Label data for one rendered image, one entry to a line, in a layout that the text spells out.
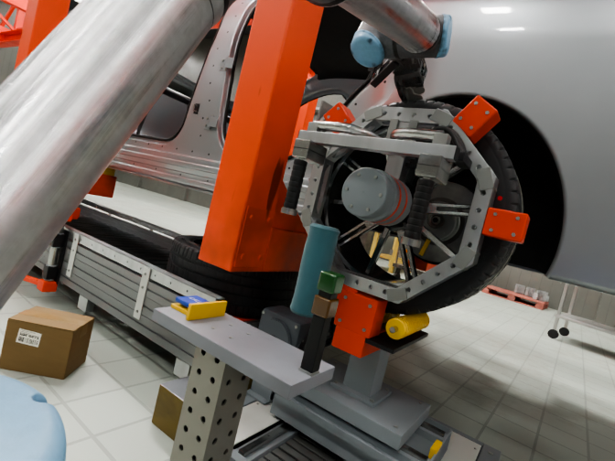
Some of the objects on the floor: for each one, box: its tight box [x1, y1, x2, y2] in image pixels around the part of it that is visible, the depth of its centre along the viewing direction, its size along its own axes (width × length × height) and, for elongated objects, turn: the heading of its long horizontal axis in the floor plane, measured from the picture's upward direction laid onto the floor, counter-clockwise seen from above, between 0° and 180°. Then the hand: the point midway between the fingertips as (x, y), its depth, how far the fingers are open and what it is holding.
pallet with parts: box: [481, 284, 549, 310], centre depth 778 cm, size 113×82×32 cm
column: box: [169, 346, 250, 461], centre depth 92 cm, size 10×10×42 cm
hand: (409, 104), depth 126 cm, fingers closed, pressing on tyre
